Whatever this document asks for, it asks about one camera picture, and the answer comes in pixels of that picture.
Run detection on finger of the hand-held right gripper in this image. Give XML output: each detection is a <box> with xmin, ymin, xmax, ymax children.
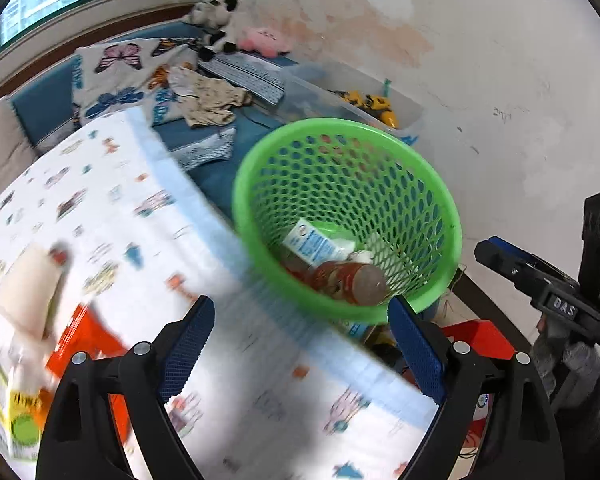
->
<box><xmin>489</xmin><ymin>236</ymin><xmax>581</xmax><ymax>288</ymax></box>
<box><xmin>474</xmin><ymin>240</ymin><xmax>548</xmax><ymax>306</ymax></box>

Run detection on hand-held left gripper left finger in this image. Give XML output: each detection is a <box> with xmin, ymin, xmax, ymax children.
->
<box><xmin>35</xmin><ymin>295</ymin><xmax>216</xmax><ymax>480</ymax></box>

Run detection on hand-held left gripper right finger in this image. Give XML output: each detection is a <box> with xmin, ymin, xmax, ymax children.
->
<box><xmin>387</xmin><ymin>295</ymin><xmax>566</xmax><ymax>480</ymax></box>

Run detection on red paper noodle cup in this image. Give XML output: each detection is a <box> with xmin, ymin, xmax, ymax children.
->
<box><xmin>305</xmin><ymin>260</ymin><xmax>390</xmax><ymax>307</ymax></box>

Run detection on white blue milk pouch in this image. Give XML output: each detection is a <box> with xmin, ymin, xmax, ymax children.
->
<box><xmin>281</xmin><ymin>220</ymin><xmax>357</xmax><ymax>267</ymax></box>

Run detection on green plastic mesh basket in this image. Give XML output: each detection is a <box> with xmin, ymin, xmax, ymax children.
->
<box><xmin>231</xmin><ymin>117</ymin><xmax>463</xmax><ymax>326</ymax></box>

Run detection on person's right forearm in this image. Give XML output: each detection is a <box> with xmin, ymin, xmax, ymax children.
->
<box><xmin>535</xmin><ymin>310</ymin><xmax>600</xmax><ymax>441</ymax></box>

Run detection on orange red flat packet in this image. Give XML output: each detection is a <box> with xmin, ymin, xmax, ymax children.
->
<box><xmin>45</xmin><ymin>302</ymin><xmax>133</xmax><ymax>456</ymax></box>

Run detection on white printed tablecloth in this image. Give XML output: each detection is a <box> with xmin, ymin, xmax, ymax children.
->
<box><xmin>0</xmin><ymin>107</ymin><xmax>441</xmax><ymax>480</ymax></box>

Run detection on white soft packet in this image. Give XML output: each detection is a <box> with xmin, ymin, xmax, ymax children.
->
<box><xmin>0</xmin><ymin>242</ymin><xmax>73</xmax><ymax>338</ymax></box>

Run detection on clear plastic storage box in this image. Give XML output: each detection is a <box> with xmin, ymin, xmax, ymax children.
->
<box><xmin>280</xmin><ymin>60</ymin><xmax>426</xmax><ymax>146</ymax></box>

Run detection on bottle with yellow green label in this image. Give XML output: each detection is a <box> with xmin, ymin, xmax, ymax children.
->
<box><xmin>0</xmin><ymin>335</ymin><xmax>56</xmax><ymax>461</ymax></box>

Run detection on yellow toy truck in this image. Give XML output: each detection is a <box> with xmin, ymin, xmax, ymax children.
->
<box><xmin>362</xmin><ymin>94</ymin><xmax>398</xmax><ymax>128</ymax></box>
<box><xmin>330</xmin><ymin>89</ymin><xmax>366</xmax><ymax>108</ymax></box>

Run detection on blue white patterned cloth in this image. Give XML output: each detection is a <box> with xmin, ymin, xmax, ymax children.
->
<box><xmin>172</xmin><ymin>127</ymin><xmax>238</xmax><ymax>170</ymax></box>

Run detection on beige patterned clothes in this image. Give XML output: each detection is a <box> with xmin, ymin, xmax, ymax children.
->
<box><xmin>167</xmin><ymin>65</ymin><xmax>253</xmax><ymax>128</ymax></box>

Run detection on beige cushion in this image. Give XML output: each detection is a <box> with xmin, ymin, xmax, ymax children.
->
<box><xmin>0</xmin><ymin>95</ymin><xmax>38</xmax><ymax>211</ymax></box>

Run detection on large butterfly print cushion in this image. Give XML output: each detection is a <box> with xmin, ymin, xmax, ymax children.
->
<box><xmin>71</xmin><ymin>35</ymin><xmax>203</xmax><ymax>128</ymax></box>

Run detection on blue grey striped cloth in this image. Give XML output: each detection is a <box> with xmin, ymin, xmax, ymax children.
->
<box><xmin>197</xmin><ymin>52</ymin><xmax>287</xmax><ymax>106</ymax></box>

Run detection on blue sofa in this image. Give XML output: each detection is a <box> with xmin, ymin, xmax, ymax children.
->
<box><xmin>10</xmin><ymin>25</ymin><xmax>301</xmax><ymax>221</ymax></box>

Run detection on pink plush toy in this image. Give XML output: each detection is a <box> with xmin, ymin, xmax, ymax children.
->
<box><xmin>239</xmin><ymin>26</ymin><xmax>293</xmax><ymax>57</ymax></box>

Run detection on grey plush toy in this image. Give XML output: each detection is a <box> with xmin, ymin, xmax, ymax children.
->
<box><xmin>182</xmin><ymin>2</ymin><xmax>211</xmax><ymax>26</ymax></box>

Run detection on black white cow plush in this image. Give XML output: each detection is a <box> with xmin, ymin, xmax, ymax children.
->
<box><xmin>200</xmin><ymin>0</ymin><xmax>246</xmax><ymax>61</ymax></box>

